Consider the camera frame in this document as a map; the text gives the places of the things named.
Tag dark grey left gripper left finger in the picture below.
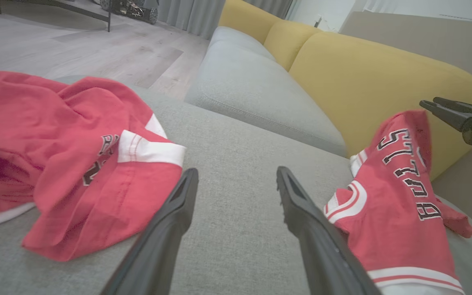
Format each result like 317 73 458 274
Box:
100 168 200 295

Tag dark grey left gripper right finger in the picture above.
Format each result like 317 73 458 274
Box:
276 166 383 295

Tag red Bulls shorts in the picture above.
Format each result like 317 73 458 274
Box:
323 109 472 295

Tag red shirt with white trim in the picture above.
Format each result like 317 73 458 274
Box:
0 71 186 262

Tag beige partition panel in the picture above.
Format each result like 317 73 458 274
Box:
338 11 472 239

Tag grey and yellow sofa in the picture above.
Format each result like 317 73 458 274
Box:
0 75 472 295

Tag long yellow sofa back cushion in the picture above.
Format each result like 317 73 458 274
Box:
288 32 472 182

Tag wide grey sofa seat cushion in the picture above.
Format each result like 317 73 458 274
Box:
184 40 348 158

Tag narrow grey sofa seat cushion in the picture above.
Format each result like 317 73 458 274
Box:
209 26 277 62

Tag grey pleated curtain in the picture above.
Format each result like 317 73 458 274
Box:
156 0 295 40

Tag dark metal frame table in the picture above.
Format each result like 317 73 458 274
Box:
0 0 112 32

